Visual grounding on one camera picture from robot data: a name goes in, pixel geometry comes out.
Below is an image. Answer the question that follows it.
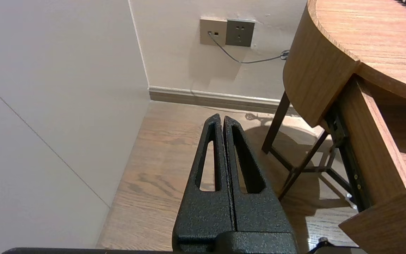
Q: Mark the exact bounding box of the round wooden bedside table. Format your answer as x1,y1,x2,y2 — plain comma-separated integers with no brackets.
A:
261,0,406,212

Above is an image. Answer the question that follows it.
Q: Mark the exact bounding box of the grey wall baseboard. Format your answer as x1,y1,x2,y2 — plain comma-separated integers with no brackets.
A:
148,86,299,116

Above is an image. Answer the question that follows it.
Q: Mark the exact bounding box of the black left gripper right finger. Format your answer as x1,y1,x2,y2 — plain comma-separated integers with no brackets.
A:
223,115,294,233

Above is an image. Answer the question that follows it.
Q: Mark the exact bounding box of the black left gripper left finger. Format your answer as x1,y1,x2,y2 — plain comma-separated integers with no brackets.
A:
172,113,237,253

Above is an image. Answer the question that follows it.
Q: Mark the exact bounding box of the curved wooden table drawer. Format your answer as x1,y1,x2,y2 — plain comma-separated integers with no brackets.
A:
325,74,406,254

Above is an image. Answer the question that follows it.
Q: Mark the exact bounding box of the beige wall data socket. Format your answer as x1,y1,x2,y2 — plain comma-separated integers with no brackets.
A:
199,18,228,46

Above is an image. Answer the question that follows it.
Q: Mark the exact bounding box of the thin grey phone cable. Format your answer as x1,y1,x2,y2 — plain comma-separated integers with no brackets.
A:
208,32,290,65

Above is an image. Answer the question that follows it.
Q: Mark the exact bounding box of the dark wall power socket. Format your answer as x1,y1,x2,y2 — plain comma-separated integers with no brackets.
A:
225,19,256,48

